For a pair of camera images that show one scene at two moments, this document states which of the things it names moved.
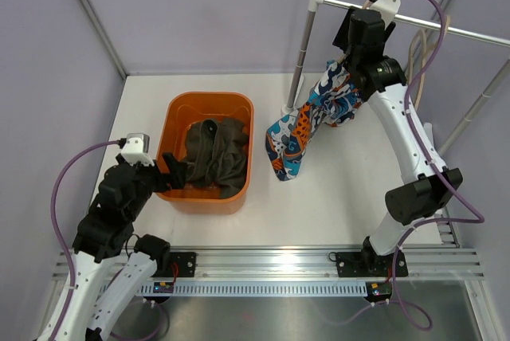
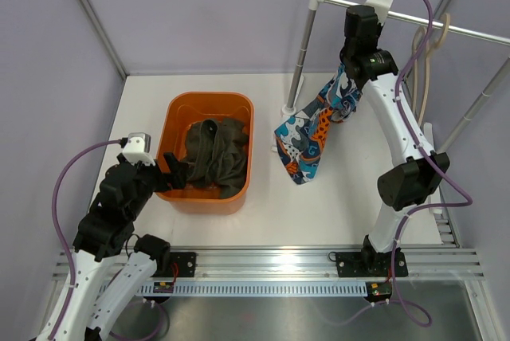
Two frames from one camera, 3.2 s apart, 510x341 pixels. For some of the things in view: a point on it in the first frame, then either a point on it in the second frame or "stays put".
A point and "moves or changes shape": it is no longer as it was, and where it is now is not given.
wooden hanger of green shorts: [419, 50] moves or changes shape
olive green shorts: [216, 154] stays put
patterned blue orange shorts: [335, 100] moves or changes shape
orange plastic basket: [183, 107] stays put
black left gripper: [176, 174] stays put
